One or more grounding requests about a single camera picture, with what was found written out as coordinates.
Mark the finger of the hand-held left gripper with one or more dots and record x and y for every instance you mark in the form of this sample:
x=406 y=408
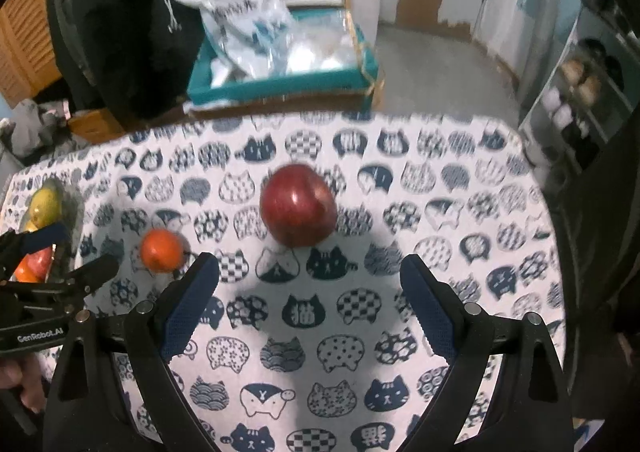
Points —
x=50 y=233
x=100 y=268

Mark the cat print tablecloth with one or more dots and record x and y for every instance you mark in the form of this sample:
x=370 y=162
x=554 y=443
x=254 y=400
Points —
x=390 y=232

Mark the dark hanging clothing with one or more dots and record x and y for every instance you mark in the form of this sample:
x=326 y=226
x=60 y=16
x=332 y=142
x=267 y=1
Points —
x=125 y=32

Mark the wooden louvred cabinet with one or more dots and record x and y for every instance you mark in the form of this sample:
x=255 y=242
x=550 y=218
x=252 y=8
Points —
x=20 y=42

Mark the red apple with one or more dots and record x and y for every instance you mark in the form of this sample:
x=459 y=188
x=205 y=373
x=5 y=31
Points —
x=42 y=258
x=297 y=207

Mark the grey sweatshirt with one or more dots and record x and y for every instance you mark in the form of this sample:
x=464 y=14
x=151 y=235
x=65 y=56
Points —
x=35 y=127

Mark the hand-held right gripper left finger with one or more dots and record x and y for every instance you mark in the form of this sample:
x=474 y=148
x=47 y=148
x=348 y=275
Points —
x=192 y=302

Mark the row of shoes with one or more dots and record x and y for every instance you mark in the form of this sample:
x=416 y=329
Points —
x=585 y=87

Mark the person's left hand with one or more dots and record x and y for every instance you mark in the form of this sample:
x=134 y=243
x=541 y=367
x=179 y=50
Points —
x=22 y=382

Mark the metal shoe rack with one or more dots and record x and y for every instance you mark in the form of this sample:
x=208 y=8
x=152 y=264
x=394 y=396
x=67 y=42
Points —
x=550 y=97

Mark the clear plastic bag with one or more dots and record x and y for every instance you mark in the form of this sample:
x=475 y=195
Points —
x=320 y=52

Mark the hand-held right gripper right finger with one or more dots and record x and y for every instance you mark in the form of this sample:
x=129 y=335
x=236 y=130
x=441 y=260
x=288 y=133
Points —
x=430 y=312

